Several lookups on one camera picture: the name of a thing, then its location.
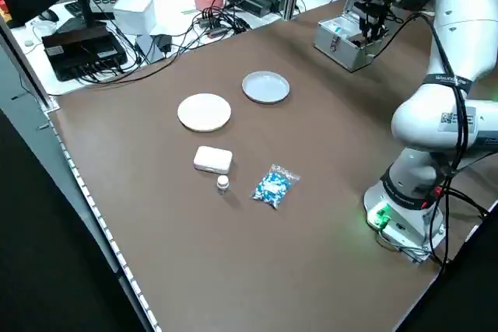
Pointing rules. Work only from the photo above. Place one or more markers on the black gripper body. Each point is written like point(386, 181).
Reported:
point(375, 11)

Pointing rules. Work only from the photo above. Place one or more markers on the clear bottle green label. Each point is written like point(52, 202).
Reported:
point(337, 30)

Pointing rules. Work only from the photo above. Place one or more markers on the silver aluminium medical case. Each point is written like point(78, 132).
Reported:
point(342, 52)

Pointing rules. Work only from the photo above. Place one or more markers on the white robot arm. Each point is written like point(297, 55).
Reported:
point(459, 36)

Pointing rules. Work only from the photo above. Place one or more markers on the gray round plate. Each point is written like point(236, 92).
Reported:
point(266, 87)

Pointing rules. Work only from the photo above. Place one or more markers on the white round plate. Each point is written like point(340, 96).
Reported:
point(204, 112)

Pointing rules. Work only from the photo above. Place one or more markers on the blue capsule bag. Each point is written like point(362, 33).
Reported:
point(274, 188)

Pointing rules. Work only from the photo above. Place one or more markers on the white plastic box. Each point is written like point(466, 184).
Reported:
point(212, 158)

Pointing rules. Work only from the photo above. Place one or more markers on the black power adapter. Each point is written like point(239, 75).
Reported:
point(163, 42)

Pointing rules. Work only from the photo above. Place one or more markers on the small white pill bottle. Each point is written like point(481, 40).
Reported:
point(222, 185)

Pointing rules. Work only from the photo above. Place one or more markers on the white cube box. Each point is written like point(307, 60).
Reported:
point(134, 13)

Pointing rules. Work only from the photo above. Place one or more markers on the black hub box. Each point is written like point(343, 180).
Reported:
point(78, 50)

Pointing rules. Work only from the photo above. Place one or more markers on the black computer mouse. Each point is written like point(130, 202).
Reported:
point(48, 15)

